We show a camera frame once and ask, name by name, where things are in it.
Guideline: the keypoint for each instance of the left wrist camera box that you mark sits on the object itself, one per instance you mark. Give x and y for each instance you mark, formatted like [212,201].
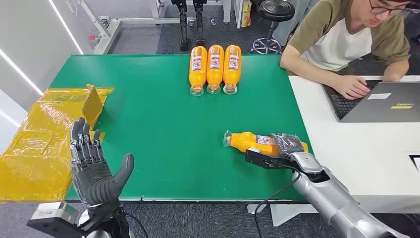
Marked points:
[49,218]

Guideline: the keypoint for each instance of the yellow plastic wrapped cardboard box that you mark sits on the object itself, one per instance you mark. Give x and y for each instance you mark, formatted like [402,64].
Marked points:
[39,131]

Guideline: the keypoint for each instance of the white table leg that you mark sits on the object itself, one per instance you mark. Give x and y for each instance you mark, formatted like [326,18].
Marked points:
[227,10]

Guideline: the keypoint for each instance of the black robot stand leg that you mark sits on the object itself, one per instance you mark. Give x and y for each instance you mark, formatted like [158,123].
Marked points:
[199,23]
[183,26]

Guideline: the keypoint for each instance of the person's left forearm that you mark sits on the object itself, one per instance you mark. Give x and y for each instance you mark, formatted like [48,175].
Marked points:
[395,69]

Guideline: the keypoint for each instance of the green table mat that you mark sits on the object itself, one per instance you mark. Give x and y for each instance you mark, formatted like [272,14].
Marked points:
[164,131]

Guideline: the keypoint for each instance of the orange juice bottle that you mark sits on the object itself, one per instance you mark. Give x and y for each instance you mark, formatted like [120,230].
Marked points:
[232,70]
[198,70]
[244,141]
[215,70]

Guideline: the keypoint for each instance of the person's right hand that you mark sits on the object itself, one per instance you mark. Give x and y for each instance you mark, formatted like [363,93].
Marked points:
[351,87]

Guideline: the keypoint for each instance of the white desk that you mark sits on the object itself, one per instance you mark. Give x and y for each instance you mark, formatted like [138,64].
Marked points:
[361,157]

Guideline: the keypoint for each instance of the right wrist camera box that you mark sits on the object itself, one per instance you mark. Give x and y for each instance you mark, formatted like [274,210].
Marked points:
[262,159]

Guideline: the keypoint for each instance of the grey laptop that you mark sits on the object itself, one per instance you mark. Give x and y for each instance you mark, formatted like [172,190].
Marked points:
[387,113]

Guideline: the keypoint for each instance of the black round stool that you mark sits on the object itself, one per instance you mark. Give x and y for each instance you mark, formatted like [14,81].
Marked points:
[275,11]

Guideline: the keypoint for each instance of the person's right forearm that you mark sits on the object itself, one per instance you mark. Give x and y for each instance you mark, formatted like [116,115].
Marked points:
[305,70]

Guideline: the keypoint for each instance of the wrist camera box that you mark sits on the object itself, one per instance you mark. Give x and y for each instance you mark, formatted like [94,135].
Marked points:
[49,218]
[262,159]

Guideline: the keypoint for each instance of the person's left hand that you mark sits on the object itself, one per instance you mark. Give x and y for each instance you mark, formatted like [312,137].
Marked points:
[391,78]

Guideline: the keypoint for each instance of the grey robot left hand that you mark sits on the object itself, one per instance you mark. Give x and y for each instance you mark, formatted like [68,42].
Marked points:
[93,179]

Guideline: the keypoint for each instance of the red knob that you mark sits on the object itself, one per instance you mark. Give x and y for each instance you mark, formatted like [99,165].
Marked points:
[92,37]

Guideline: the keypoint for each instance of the black edged device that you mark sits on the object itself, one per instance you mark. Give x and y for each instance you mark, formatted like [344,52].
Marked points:
[416,162]

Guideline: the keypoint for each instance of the person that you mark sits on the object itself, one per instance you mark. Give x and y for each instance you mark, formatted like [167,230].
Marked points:
[334,42]

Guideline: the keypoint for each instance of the yellow carton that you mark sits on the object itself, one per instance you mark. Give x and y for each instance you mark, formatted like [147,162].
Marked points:
[246,14]

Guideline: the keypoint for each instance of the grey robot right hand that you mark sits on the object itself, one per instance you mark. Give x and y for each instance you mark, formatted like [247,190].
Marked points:
[288,143]

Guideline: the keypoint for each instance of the white metal frame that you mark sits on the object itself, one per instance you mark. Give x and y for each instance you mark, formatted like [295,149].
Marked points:
[113,31]

